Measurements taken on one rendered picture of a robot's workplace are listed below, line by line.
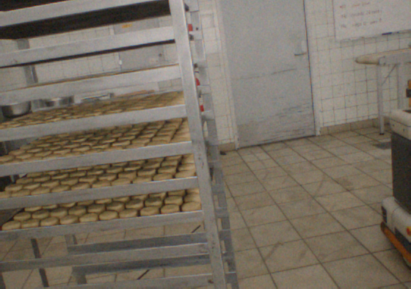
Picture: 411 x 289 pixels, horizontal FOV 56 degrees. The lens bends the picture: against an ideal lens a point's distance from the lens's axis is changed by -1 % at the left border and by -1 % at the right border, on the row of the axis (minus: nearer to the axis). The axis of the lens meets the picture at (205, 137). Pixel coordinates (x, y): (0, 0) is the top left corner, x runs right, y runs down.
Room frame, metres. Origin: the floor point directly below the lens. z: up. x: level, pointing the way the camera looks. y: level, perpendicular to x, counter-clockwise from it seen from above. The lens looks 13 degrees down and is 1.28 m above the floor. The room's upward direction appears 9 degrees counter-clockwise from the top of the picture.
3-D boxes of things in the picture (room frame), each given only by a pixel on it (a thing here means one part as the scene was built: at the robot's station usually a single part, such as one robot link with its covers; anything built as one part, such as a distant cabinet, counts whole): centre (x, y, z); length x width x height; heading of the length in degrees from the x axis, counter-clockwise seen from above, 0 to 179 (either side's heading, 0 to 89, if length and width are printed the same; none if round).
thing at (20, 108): (4.05, 1.91, 0.95); 0.39 x 0.39 x 0.14
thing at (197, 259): (1.34, 0.28, 0.51); 0.64 x 0.03 x 0.03; 84
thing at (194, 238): (1.34, 0.28, 0.60); 0.64 x 0.03 x 0.03; 84
